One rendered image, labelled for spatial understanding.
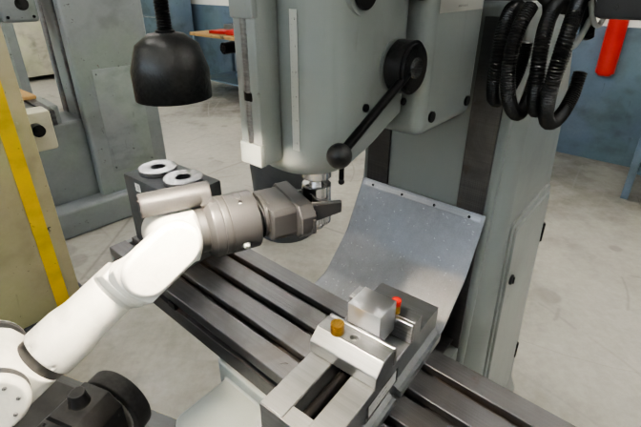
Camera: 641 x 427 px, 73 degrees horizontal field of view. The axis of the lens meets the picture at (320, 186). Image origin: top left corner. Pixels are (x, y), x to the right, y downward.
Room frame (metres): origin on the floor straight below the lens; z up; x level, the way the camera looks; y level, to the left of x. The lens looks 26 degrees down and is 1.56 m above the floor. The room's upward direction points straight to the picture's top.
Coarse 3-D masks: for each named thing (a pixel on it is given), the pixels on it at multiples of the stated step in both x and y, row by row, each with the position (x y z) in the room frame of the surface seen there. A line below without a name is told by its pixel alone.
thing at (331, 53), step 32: (288, 0) 0.53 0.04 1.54; (320, 0) 0.52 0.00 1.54; (352, 0) 0.52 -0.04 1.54; (384, 0) 0.57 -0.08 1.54; (288, 32) 0.53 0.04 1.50; (320, 32) 0.52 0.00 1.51; (352, 32) 0.53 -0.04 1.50; (384, 32) 0.58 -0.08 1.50; (288, 64) 0.53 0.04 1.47; (320, 64) 0.52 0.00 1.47; (352, 64) 0.53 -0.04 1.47; (288, 96) 0.53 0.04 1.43; (320, 96) 0.52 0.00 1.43; (352, 96) 0.53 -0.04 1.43; (288, 128) 0.53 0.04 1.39; (320, 128) 0.52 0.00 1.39; (352, 128) 0.53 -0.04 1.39; (288, 160) 0.54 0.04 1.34; (320, 160) 0.53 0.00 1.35; (352, 160) 0.59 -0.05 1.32
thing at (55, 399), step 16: (64, 384) 0.83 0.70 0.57; (48, 400) 0.78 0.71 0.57; (64, 400) 0.75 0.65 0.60; (80, 400) 0.72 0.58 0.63; (96, 400) 0.74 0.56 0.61; (112, 400) 0.76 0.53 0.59; (32, 416) 0.73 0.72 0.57; (48, 416) 0.72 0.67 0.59; (64, 416) 0.70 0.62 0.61; (80, 416) 0.70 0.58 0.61; (96, 416) 0.71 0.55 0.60; (112, 416) 0.73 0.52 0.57
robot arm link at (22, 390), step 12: (0, 372) 0.34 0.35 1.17; (12, 372) 0.35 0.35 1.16; (0, 384) 0.33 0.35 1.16; (12, 384) 0.34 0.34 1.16; (24, 384) 0.34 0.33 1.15; (0, 396) 0.33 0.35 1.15; (12, 396) 0.33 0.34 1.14; (24, 396) 0.34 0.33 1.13; (0, 408) 0.32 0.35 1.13; (12, 408) 0.33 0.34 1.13; (24, 408) 0.33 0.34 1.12; (0, 420) 0.32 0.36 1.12; (12, 420) 0.33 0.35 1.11
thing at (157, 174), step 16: (160, 160) 1.02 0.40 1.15; (128, 176) 0.95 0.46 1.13; (144, 176) 0.94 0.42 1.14; (160, 176) 0.94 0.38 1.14; (176, 176) 0.92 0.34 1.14; (192, 176) 0.92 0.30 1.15; (208, 176) 0.94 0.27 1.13; (128, 192) 0.96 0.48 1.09; (144, 192) 0.91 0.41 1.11; (192, 208) 0.86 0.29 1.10; (208, 256) 0.88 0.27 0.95
